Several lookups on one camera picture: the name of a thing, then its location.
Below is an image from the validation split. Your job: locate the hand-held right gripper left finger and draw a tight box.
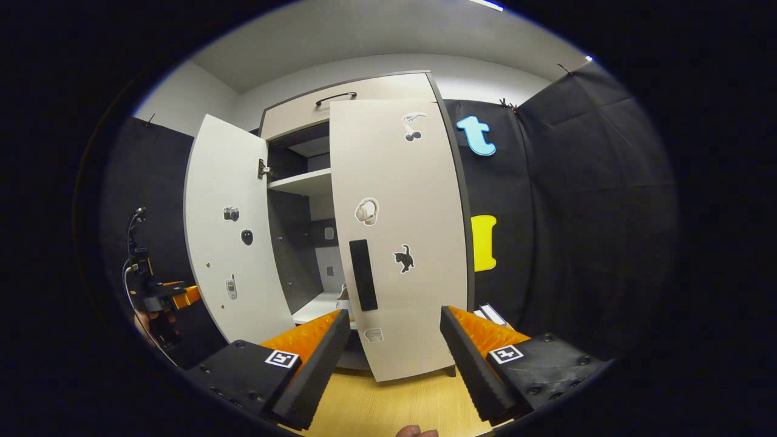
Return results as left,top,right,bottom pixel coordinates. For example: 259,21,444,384
184,308,352,432

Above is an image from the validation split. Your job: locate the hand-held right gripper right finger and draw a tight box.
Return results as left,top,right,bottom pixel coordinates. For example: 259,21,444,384
439,305,611,427

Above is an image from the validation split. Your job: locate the white cabinet door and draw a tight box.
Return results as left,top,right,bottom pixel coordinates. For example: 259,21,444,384
328,98,476,384
183,113,297,345

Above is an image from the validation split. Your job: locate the white shoe cabinet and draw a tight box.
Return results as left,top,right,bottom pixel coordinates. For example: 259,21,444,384
183,70,476,384

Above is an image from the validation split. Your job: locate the white cabinet drawer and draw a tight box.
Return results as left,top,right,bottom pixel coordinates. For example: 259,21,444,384
259,71,439,142

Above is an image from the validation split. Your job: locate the white flat box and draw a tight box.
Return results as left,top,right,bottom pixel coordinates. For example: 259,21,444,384
473,303,509,329

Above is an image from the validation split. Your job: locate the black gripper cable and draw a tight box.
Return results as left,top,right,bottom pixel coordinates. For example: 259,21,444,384
122,208,160,353

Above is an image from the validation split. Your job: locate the black drawer handle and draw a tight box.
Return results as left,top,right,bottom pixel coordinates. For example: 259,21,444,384
314,91,358,108

